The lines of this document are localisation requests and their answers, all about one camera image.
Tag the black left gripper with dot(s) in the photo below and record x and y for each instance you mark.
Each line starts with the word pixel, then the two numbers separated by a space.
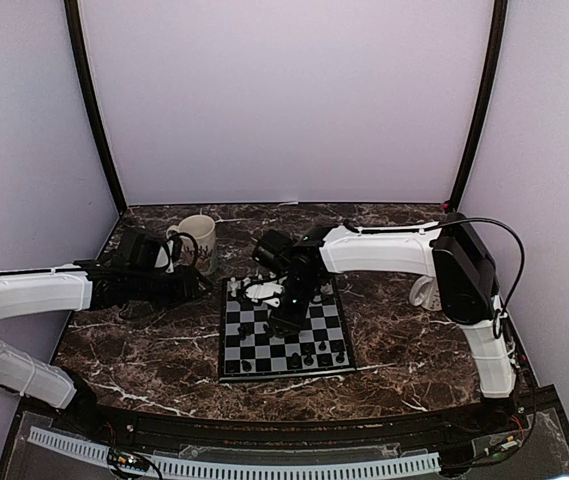
pixel 186 286

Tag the white mug orange interior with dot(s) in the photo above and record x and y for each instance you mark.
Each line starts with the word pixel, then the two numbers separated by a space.
pixel 425 294

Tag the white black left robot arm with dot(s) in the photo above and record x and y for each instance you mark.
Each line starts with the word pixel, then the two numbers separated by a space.
pixel 143 267

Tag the white chess piece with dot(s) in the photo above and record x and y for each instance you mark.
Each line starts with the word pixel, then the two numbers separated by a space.
pixel 326 288
pixel 234 285

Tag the white slotted cable duct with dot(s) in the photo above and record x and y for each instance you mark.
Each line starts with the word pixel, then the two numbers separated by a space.
pixel 165 467

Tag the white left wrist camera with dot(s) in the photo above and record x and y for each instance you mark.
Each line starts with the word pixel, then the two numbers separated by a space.
pixel 165 259

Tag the black front rail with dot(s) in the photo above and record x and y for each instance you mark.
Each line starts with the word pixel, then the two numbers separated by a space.
pixel 135 428

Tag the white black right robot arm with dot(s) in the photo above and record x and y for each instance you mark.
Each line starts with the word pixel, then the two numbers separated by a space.
pixel 450 255

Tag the black grey chess board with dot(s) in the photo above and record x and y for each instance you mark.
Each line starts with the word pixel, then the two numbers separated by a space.
pixel 253 348

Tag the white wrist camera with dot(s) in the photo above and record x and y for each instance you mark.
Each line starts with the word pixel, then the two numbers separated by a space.
pixel 268 292
pixel 165 259

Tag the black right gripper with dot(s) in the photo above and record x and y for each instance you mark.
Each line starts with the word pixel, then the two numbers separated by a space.
pixel 292 322

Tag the black frame post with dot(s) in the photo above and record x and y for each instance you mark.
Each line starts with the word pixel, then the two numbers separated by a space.
pixel 490 65
pixel 83 71

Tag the cream floral mug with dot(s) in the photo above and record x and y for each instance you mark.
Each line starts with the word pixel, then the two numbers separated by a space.
pixel 199 243

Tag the black right frame post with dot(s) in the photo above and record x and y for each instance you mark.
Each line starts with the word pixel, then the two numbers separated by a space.
pixel 490 65

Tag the pile of black chess pieces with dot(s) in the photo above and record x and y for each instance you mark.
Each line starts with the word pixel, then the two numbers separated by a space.
pixel 258 331

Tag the black left frame post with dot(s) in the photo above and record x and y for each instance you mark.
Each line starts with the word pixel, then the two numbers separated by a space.
pixel 83 71

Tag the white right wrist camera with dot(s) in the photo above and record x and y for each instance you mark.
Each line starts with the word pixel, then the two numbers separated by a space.
pixel 268 292

